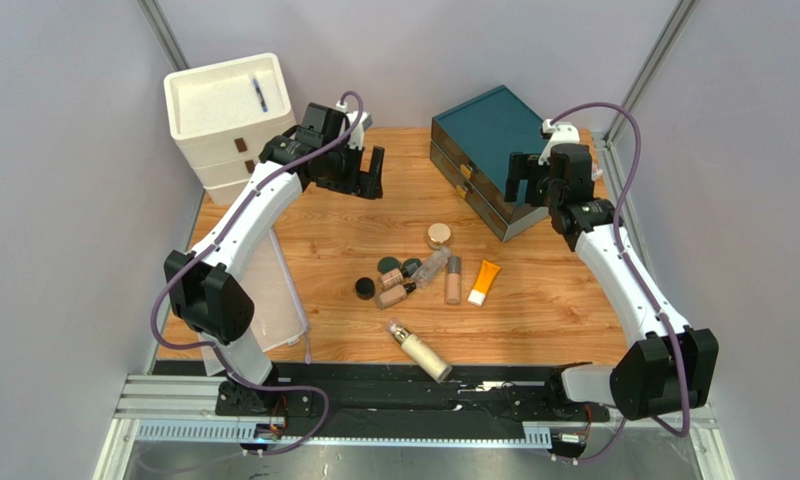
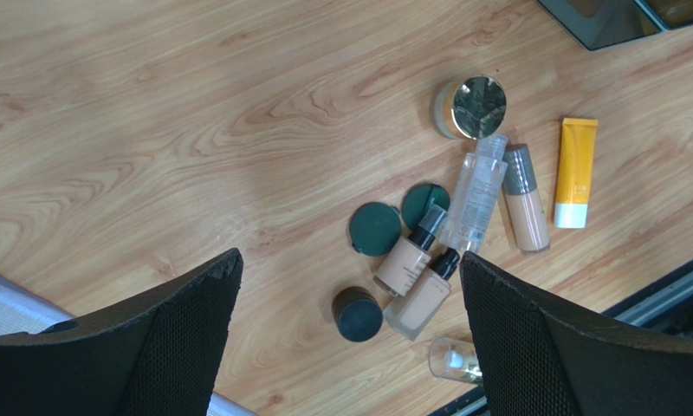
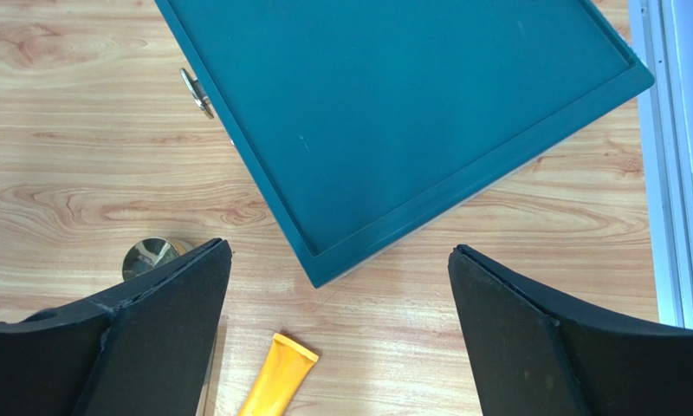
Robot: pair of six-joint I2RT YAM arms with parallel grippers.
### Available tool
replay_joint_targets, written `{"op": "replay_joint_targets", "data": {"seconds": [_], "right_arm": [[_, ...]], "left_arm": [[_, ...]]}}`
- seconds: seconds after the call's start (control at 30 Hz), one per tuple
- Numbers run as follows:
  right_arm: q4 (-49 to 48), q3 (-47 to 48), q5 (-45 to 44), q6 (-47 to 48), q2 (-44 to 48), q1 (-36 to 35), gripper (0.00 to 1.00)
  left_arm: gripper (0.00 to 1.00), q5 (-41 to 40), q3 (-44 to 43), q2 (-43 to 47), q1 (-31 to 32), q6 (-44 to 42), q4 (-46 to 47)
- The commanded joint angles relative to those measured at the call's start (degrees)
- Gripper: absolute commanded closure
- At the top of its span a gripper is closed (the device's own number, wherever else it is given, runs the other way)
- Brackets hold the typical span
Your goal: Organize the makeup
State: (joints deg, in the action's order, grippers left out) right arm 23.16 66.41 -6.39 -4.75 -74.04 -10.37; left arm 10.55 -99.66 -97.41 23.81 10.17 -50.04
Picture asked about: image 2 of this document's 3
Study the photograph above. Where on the cream pump lotion bottle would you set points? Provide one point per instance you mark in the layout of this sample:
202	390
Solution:
455	360

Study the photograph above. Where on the grey cap foundation bottle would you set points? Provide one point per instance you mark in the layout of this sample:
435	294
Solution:
524	201

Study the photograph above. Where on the orange cosmetic tube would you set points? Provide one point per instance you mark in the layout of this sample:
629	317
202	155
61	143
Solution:
575	172

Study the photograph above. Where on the dark green round compact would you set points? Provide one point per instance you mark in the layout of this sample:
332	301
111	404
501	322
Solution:
374	229

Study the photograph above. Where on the clear plastic bottle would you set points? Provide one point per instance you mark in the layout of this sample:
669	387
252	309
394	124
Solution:
473	201

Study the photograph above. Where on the small black jar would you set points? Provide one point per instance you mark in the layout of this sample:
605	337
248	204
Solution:
357	315

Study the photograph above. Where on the teal drawer organizer box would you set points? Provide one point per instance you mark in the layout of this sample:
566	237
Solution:
602	24

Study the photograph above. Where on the gold lid cream jar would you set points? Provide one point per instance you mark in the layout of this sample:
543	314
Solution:
471	109

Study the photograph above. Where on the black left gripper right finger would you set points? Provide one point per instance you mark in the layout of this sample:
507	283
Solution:
571	346

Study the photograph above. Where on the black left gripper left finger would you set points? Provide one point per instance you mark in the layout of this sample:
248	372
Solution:
156	353

